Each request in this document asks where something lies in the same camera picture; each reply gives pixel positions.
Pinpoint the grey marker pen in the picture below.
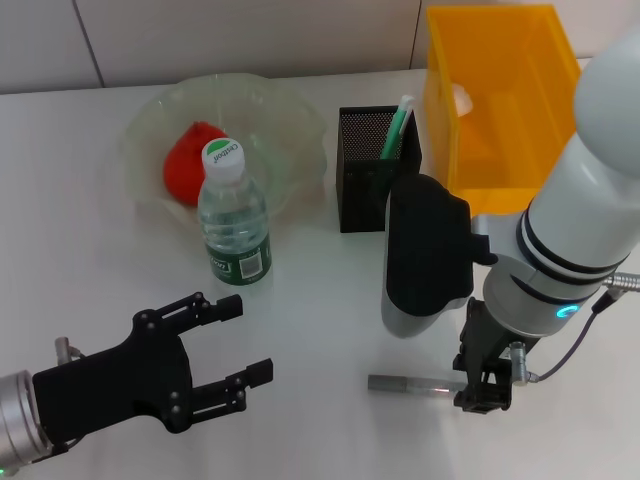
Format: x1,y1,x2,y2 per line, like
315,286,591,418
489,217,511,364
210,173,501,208
367,373,469,399

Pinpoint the left arm cable with plug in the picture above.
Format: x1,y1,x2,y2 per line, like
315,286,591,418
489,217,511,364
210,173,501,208
53,337,89,369

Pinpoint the clear green-label water bottle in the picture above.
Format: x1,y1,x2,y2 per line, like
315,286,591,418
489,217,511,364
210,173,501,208
197,138,274,287

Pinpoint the yellow plastic bin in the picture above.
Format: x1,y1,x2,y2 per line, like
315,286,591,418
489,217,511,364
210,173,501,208
423,3,584,216

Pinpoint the right arm cable with plug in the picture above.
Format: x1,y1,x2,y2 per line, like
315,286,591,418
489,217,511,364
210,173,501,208
508,272,640,389

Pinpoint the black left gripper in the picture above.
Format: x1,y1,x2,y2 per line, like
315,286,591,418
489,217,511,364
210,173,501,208
32,291,275,441

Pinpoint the green utility knife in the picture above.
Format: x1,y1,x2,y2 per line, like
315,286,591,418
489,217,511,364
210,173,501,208
378,94,416,162

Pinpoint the red-orange fruit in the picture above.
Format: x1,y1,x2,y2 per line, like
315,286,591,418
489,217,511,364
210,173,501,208
163,121,226,208

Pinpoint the pale green glass fruit plate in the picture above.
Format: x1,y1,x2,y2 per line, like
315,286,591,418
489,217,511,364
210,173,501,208
117,73,329,241

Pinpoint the black mesh pen holder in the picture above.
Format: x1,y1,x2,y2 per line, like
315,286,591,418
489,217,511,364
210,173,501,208
335,104,424,234

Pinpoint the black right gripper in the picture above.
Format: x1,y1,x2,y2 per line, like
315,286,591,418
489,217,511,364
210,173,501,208
452,297,544,415

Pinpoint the arm cable with plug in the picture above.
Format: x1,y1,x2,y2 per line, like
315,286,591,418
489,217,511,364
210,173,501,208
53,337,89,369
508,272,640,389

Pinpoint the white paper ball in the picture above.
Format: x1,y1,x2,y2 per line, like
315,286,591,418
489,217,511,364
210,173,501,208
451,83,475,117

